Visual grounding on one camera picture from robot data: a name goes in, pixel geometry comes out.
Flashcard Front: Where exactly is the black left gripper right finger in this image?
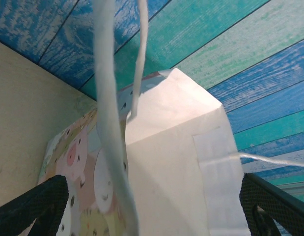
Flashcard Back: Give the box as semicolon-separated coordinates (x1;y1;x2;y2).
239;172;304;236

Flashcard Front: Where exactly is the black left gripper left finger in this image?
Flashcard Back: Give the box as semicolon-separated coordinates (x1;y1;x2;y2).
0;174;70;236

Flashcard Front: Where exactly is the white printed paper bag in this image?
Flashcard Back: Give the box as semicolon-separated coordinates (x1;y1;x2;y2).
37;0;304;236

